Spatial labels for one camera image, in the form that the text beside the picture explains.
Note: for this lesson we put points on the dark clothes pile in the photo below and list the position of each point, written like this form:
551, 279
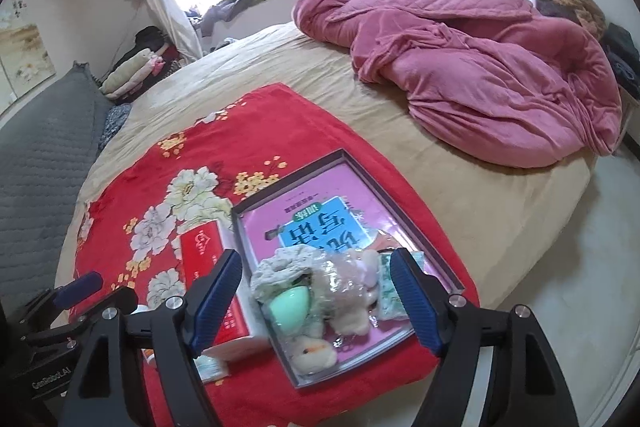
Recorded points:
622, 57

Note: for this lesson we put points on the blue patterned cloth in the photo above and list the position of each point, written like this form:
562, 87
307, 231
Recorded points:
115, 122

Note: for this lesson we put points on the grey quilted headboard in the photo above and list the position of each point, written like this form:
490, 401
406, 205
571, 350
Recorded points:
40, 167

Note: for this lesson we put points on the pink book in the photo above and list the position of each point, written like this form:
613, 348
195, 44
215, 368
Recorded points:
325, 187

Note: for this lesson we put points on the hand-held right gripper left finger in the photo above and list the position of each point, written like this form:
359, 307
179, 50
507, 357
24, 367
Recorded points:
215, 302

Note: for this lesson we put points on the clear plastic bag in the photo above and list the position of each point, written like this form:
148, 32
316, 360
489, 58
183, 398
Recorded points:
345, 287

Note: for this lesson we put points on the green egg-shaped sponge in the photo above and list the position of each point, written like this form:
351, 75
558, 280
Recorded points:
290, 309

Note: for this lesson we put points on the pink quilt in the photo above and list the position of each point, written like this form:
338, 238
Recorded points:
475, 97

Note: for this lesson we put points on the brown clothes pile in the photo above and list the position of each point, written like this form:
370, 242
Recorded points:
575, 4

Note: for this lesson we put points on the red floral blanket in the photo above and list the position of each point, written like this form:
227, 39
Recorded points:
260, 132

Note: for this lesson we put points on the black garment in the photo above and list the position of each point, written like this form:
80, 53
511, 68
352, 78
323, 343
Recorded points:
150, 39

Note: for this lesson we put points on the beige bed sheet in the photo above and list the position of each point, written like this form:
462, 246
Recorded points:
350, 107

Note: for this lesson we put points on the dark shallow box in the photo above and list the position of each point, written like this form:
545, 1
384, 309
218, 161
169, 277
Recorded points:
290, 183

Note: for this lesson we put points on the wall painting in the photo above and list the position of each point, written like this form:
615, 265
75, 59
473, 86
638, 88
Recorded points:
25, 52

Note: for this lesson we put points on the stack of folded clothes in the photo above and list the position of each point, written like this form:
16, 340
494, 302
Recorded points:
130, 72

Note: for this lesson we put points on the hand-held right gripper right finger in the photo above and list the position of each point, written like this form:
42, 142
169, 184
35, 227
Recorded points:
415, 302

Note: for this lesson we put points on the white bunny plush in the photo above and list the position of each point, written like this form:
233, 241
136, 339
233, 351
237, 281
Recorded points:
312, 354

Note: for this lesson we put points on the red tissue box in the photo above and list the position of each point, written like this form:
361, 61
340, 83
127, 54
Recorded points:
205, 247

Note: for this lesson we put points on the clothes on window sill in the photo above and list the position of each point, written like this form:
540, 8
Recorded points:
230, 7

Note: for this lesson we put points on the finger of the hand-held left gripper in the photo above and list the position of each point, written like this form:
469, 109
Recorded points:
80, 288
120, 299

